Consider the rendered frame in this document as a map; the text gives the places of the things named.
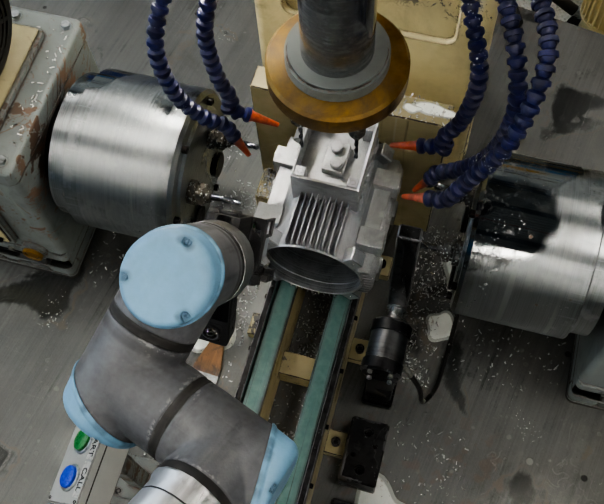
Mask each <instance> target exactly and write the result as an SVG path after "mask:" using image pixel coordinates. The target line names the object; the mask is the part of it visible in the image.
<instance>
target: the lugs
mask: <svg viewBox="0 0 604 504"><path fill-rule="evenodd" d="M299 134H300V133H299V131H298V128H297V130H296V133H295V136H294V139H293V140H294V141H295V142H297V143H298V144H299V142H300V139H299ZM394 153H395V150H394V149H392V148H391V147H390V146H389V145H387V144H386V143H381V144H379V147H378V150H377V154H376V160H378V161H379V162H380V163H381V164H387V163H390V162H392V160H393V156H394ZM281 236H282V232H280V231H279V230H277V229H276V228H274V230H273V234H272V236H271V237H269V241H268V248H271V247H276V246H279V242H280V239H281ZM365 256H366V254H365V253H363V252H362V251H360V250H359V249H358V248H356V247H350V248H346V249H345V252H344V255H343V259H342V262H343V263H345V264H346V265H348V266H349V267H351V268H352V269H354V268H360V267H362V266H363V263H364V259H365ZM361 294H362V292H358V291H356V292H354V293H350V294H342V295H343V296H345V297H346V298H348V299H349V300H351V299H359V298H361Z"/></svg>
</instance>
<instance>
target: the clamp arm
mask: <svg viewBox="0 0 604 504"><path fill-rule="evenodd" d="M422 235H423V229H422V228H418V227H414V226H410V225H405V224H400V225H399V229H398V233H397V238H396V245H395V252H394V258H393V265H392V272H391V279H390V286H389V293H388V300H387V307H386V309H387V310H388V312H389V311H390V308H391V306H393V307H392V310H391V311H396V310H397V307H400V308H399V310H398V312H400V314H402V316H403V314H406V312H407V307H408V303H409V298H410V293H411V289H412V284H413V279H414V274H415V269H416V264H417V259H418V254H419V250H420V245H421V240H422ZM395 306H396V307H395ZM402 309H403V312H402Z"/></svg>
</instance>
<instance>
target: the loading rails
mask: <svg viewBox="0 0 604 504"><path fill-rule="evenodd" d="M381 257H383V265H382V269H381V273H380V276H379V279H382V280H386V281H388V280H389V276H390V272H391V268H392V264H393V257H390V256H386V255H381ZM305 293H306V289H304V288H303V290H302V289H301V287H298V288H296V285H293V284H292V286H291V285H290V283H289V282H286V281H284V280H280V281H275V280H272V281H271V283H270V286H269V289H268V292H267V294H265V297H264V298H265V302H264V305H263V308H262V311H261V314H259V313H253V316H252V319H251V322H250V325H249V328H248V331H247V333H248V336H249V337H252V338H253V340H252V343H251V346H249V348H248V350H249V353H248V356H247V359H246V363H245V366H244V369H243V372H242V375H241V379H240V382H239V385H238V388H237V391H236V395H235V398H236V399H237V400H238V401H240V402H241V403H243V404H244V405H245V406H247V407H248V408H250V409H251V410H252V411H254V412H255V413H257V414H258V415H259V416H261V417H262V418H264V419H265V420H266V421H268V419H269V415H270V412H271V409H272V405H273V402H274V398H275V395H276V392H277V388H278V385H279V381H280V380H281V381H285V382H289V383H293V384H297V385H301V386H305V387H308V388H307V391H306V395H305V398H304V402H303V406H302V409H301V413H300V416H299V420H298V424H297V427H296V431H295V434H294V438H293V441H294V442H295V444H296V445H297V448H298V459H297V462H296V464H295V467H294V469H293V471H292V473H291V475H290V477H289V479H288V481H287V483H286V484H285V486H284V488H283V490H282V491H281V493H280V495H279V497H278V498H277V500H276V502H275V503H274V504H310V502H311V499H312V495H313V491H314V487H315V483H316V480H317V476H318V472H319V468H320V464H321V461H322V457H323V454H325V455H329V456H332V457H336V458H340V459H342V457H343V453H344V449H345V445H346V441H347V437H348V433H346V432H342V431H338V430H334V429H331V428H330V426H331V423H332V419H333V415H334V411H335V407H336V404H337V400H338V396H339V392H340V388H341V385H342V381H343V377H344V373H345V369H346V366H347V362H351V363H355V364H359V365H361V362H362V358H363V357H364V356H365V354H366V350H367V346H368V343H369V341H368V340H364V339H360V338H356V337H354V335H355V331H356V328H357V324H358V320H359V316H360V312H361V309H362V305H363V301H364V297H365V293H364V292H362V294H361V298H359V299H351V300H349V299H348V298H346V297H345V296H343V295H336V297H334V294H333V298H332V302H331V305H330V309H329V312H328V316H327V320H326V323H325V327H324V330H323V334H322V338H321V341H320V345H319V348H318V352H317V355H316V358H312V357H308V356H304V355H300V354H296V353H292V352H288V351H289V347H290V344H291V340H292V337H293V334H294V330H295V327H296V323H297V320H298V316H299V313H300V310H301V306H302V303H303V299H304V296H305Z"/></svg>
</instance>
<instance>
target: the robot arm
mask: <svg viewBox="0 0 604 504"><path fill-rule="evenodd" d="M275 220H276V218H274V217H273V218H268V219H262V218H258V217H254V216H249V215H245V214H242V211H235V210H231V209H225V210H223V206H222V205H219V206H210V207H209V210H208V215H207V220H205V221H199V222H195V223H189V224H170V225H165V226H161V227H158V228H156V229H154V230H152V231H150V232H148V233H147V234H145V235H144V236H142V237H141V238H140V239H138V240H137V241H136V242H135V243H134V244H133V245H132V246H131V247H130V249H129V250H128V251H127V253H126V255H125V257H124V259H123V261H122V264H121V268H120V274H119V285H120V288H119V290H118V292H117V294H116V295H115V297H114V299H113V301H112V303H111V304H110V306H109V308H108V309H107V311H106V313H105V315H104V317H103V318H102V320H101V322H100V324H99V326H98V327H97V329H96V331H95V333H94V335H93V336H92V338H91V340H90V342H89V344H88V345H87V347H86V349H85V351H84V353H83V354H82V356H81V358H80V359H79V360H78V361H77V362H76V363H75V365H74V366H73V369H72V374H71V377H70V379H69V381H68V383H67V385H66V387H65V389H64V393H63V403H64V407H65V410H66V412H67V414H68V416H69V417H70V419H71V420H72V421H73V423H74V424H75V425H76V426H77V427H78V428H79V429H80V430H81V431H82V432H84V433H85V434H86V435H88V436H89V437H93V438H94V439H96V440H99V443H101V444H104V445H106V446H109V447H112V448H116V449H128V448H131V447H135V446H138V447H139V448H141V449H142V450H143V451H145V452H146V453H147V454H148V455H150V456H151V457H153V458H154V459H155V460H156V461H157V462H159V463H160V465H159V466H158V468H157V469H156V470H155V471H154V472H153V473H152V475H151V478H150V480H149V481H148V482H147V483H146V484H145V485H144V487H143V488H142V489H141V490H140V491H139V492H138V493H137V494H136V495H135V496H134V497H133V498H132V499H131V500H130V502H129V503H128V504H274V503H275V502H276V500H277V498H278V497H279V495H280V493H281V491H282V490H283V488H284V486H285V484H286V483H287V481H288V479H289V477H290V475H291V473H292V471H293V469H294V467H295V464H296V462H297V459H298V448H297V445H296V444H295V442H294V441H293V440H291V439H290V438H289V437H287V436H286V435H285V434H284V433H282V432H281V431H280V430H279V429H277V426H276V425H275V424H274V423H272V424H271V423H269V422H268V421H266V420H265V419H264V418H262V417H261V416H259V415H258V414H257V413H255V412H254V411H252V410H251V409H250V408H248V407H247V406H245V405H244V404H243V403H241V402H240V401H238V400H237V399H236V398H234V397H233V396H231V395H230V394H229V393H227V392H226V391H224V390H223V389H222V388H220V387H219V386H217V385H216V384H215V383H213V382H212V381H210V380H209V379H207V377H206V376H205V375H203V374H202V373H200V372H199V371H198V370H196V369H195V368H193V367H192V366H190V365H189V364H187V363H186V359H187V358H188V356H189V354H190V352H191V351H192V349H193V347H194V345H195V344H196V342H197V341H198V339H201V340H204V341H208V342H211V343H215V344H218V345H222V346H227V344H228V343H229V341H230V339H231V337H232V335H233V333H234V330H235V318H236V307H237V296H238V295H239V294H240V293H241V292H242V291H243V290H244V289H245V287H246V286H247V285H248V286H256V285H260V282H264V283H267V282H270V281H272V280H273V277H274V272H275V269H272V268H270V264H271V263H270V261H269V260H268V258H267V256H266V253H267V247H268V241H269V237H271V236H272V234H273V230H274V225H275ZM269 222H271V224H270V227H268V225H269Z"/></svg>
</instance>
